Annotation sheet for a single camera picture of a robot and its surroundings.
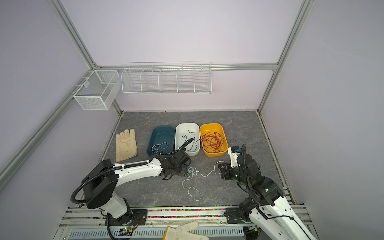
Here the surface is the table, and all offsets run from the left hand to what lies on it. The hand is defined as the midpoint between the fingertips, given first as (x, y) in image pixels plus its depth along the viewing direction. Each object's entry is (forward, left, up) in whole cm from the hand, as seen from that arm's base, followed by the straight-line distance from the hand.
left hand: (182, 170), depth 86 cm
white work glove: (-29, +1, -3) cm, 29 cm away
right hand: (-5, -19, +15) cm, 25 cm away
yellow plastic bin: (+31, -17, 0) cm, 35 cm away
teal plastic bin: (+24, +15, -3) cm, 28 cm away
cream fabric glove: (+21, +39, -3) cm, 44 cm away
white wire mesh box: (+53, +56, +20) cm, 80 cm away
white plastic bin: (+30, -1, -3) cm, 31 cm away
